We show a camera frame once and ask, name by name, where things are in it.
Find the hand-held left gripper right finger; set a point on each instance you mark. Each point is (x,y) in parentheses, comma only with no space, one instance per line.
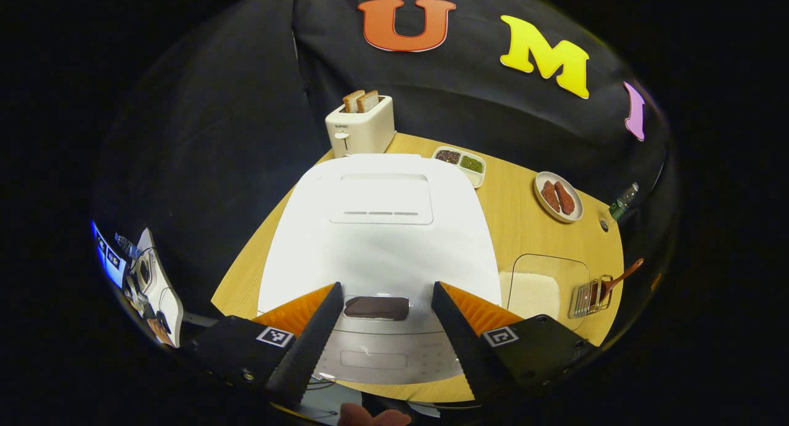
(459,336)

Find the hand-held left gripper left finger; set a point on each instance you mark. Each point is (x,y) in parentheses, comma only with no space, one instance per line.
(314,343)

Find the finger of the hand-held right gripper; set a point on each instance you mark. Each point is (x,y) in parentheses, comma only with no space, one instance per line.
(656,281)

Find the wooden spoon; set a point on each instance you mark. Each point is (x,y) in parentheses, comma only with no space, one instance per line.
(625,270)

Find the white rice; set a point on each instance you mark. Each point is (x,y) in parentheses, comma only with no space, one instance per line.
(533,296)

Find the white rice cooker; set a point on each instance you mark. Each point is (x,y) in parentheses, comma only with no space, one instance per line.
(382,253)

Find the clear plastic bottle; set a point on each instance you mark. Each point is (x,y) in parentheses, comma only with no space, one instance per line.
(621,205)

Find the clear plastic container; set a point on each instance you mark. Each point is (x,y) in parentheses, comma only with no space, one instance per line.
(548,262)

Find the brown meat piece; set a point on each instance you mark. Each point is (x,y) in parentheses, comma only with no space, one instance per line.
(564,198)
(550,196)

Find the white plate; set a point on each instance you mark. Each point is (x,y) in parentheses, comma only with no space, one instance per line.
(542,176)

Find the white divided bean tray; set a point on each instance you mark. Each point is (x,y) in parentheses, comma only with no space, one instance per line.
(476,178)

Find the white side desk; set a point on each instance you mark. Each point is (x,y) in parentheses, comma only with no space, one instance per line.
(163,290)

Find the white toaster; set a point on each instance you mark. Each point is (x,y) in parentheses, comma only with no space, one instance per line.
(363,133)

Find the computer monitor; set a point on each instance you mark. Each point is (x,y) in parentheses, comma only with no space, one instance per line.
(108,256)

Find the black backdrop cloth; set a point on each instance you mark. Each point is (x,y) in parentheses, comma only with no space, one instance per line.
(216,136)

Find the toast slice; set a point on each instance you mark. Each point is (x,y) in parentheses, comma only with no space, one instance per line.
(352,101)
(368,100)

